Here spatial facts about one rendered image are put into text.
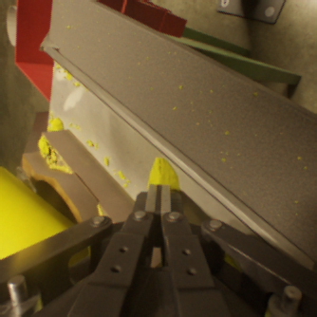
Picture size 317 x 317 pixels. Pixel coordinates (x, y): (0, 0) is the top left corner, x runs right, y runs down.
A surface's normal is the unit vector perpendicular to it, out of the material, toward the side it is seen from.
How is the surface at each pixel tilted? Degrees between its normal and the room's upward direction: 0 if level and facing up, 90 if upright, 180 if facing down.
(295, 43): 0
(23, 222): 85
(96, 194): 90
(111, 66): 0
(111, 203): 90
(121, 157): 0
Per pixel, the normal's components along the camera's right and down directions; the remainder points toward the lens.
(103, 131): -0.66, 0.21
